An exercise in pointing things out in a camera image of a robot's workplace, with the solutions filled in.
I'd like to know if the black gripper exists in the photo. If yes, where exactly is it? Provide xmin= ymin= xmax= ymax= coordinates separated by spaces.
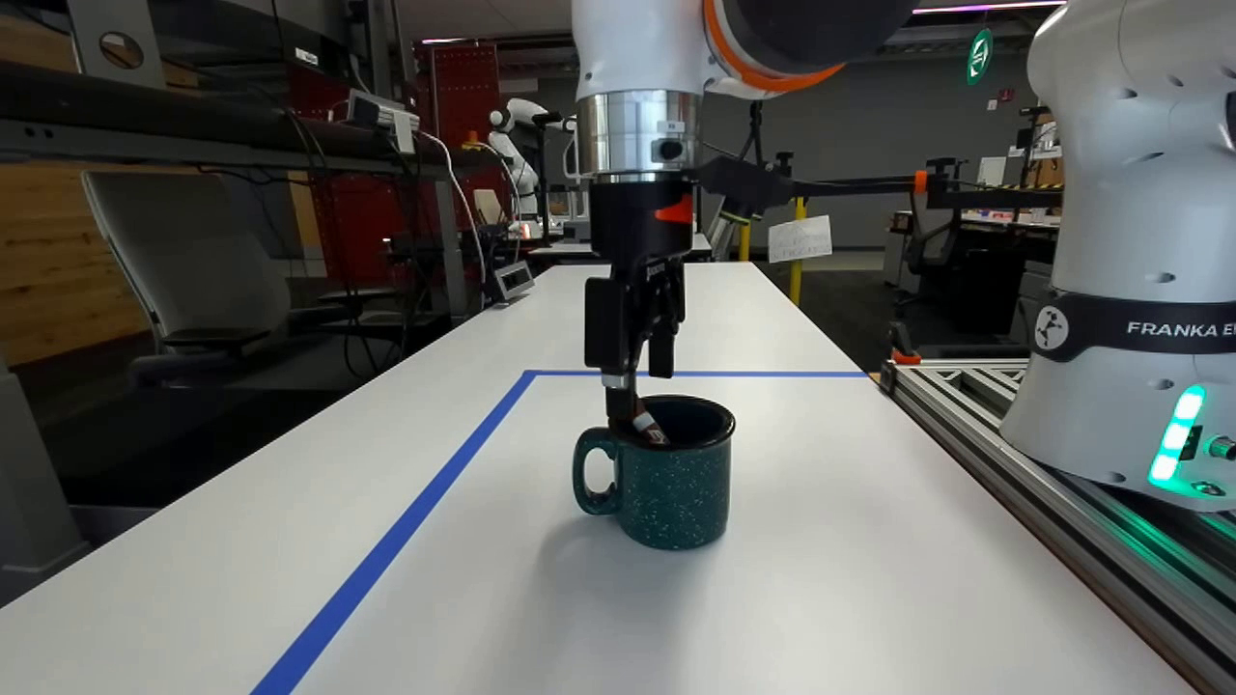
xmin=583 ymin=177 xmax=701 ymax=432

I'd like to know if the dark green speckled mug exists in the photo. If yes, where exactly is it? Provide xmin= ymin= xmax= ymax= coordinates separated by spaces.
xmin=572 ymin=393 xmax=742 ymax=550

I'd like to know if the small grey display device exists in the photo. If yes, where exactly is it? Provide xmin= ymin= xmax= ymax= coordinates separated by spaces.
xmin=492 ymin=258 xmax=542 ymax=306

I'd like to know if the white paper sign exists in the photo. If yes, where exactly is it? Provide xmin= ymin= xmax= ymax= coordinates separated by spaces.
xmin=765 ymin=213 xmax=838 ymax=270

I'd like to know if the red cabinet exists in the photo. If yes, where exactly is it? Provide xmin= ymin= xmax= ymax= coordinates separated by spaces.
xmin=286 ymin=36 xmax=501 ymax=294

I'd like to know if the white power adapter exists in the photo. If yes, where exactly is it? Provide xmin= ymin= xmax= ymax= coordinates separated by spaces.
xmin=345 ymin=87 xmax=424 ymax=156

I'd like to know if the blue tape line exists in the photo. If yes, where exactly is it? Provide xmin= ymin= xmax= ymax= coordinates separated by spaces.
xmin=246 ymin=366 xmax=869 ymax=695

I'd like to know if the green round sign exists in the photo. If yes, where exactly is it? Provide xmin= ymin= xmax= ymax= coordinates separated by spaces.
xmin=961 ymin=28 xmax=995 ymax=87

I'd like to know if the grey office chair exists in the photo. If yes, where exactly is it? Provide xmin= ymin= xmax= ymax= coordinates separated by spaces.
xmin=77 ymin=167 xmax=303 ymax=389

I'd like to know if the yellow post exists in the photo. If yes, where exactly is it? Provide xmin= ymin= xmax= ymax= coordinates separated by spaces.
xmin=784 ymin=194 xmax=810 ymax=310

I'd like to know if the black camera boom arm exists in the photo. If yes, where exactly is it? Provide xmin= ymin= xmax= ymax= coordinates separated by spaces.
xmin=694 ymin=151 xmax=1075 ymax=221

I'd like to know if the aluminium mounting rail frame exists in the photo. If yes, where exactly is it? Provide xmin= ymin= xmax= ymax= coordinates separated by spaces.
xmin=877 ymin=355 xmax=1236 ymax=695

